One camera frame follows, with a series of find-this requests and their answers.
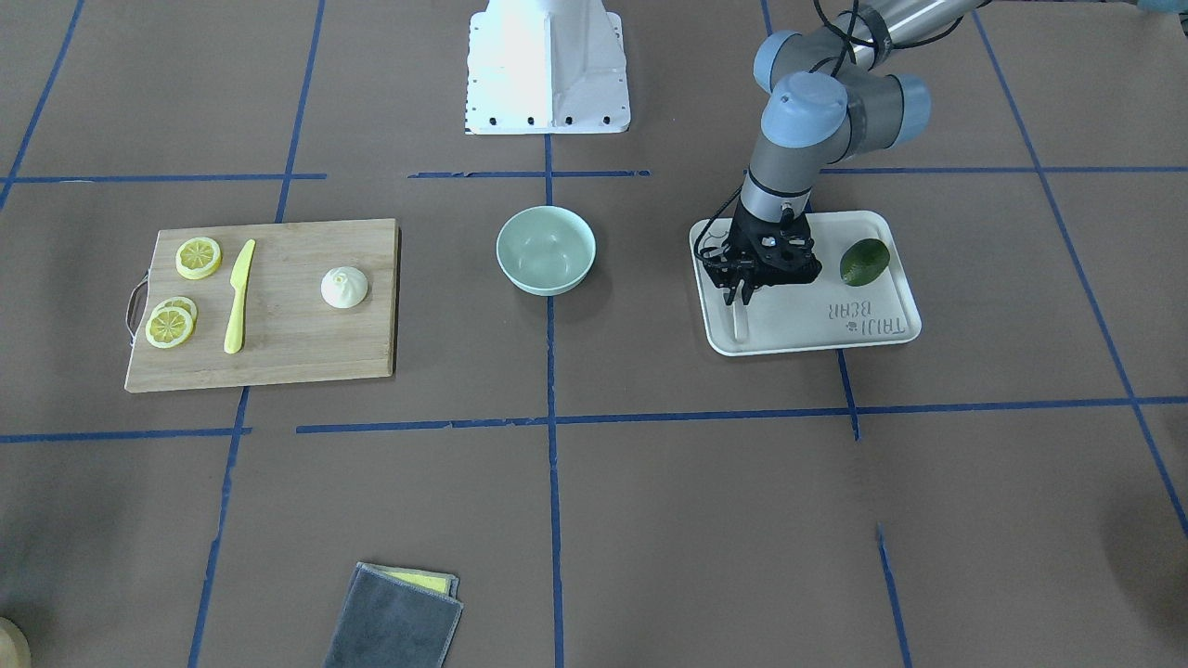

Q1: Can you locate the yellow plastic knife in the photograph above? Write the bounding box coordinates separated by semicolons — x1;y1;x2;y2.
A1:
222;239;255;354

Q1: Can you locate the hidden lemon slice underneath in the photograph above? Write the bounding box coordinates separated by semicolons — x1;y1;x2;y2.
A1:
151;296;200;320

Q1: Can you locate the yellow sponge under cloth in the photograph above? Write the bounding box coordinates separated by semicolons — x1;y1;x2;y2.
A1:
385;567;459;597

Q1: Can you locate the white bear print tray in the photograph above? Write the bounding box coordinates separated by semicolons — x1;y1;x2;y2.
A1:
691;212;923;357

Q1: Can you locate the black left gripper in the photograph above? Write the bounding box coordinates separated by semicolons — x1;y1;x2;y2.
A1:
699;209;822;305

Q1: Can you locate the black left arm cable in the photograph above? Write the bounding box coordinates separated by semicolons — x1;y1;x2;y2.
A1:
691;0;971;261

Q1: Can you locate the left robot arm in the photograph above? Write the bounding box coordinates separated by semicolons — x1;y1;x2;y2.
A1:
694;1;977;305

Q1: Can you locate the wooden mug tree stand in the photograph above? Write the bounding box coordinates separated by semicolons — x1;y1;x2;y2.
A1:
0;618;32;668

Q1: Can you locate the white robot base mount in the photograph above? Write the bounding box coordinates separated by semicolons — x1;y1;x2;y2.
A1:
465;1;632;136

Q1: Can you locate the mint green bowl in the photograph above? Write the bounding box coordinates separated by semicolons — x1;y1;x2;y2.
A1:
497;206;598;297

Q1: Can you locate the lower lemon slice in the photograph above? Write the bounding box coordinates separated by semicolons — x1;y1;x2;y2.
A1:
144;307;195;348

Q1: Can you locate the upper lemon slice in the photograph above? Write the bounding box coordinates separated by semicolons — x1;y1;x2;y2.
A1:
173;237;225;281

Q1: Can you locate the lemon slice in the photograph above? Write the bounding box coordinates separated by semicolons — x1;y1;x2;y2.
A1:
144;307;195;348
173;237;225;281

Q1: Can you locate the white plastic spoon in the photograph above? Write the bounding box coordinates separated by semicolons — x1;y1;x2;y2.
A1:
729;297;750;344

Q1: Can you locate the wooden cutting board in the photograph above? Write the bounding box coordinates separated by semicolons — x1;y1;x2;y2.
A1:
124;218;400;393

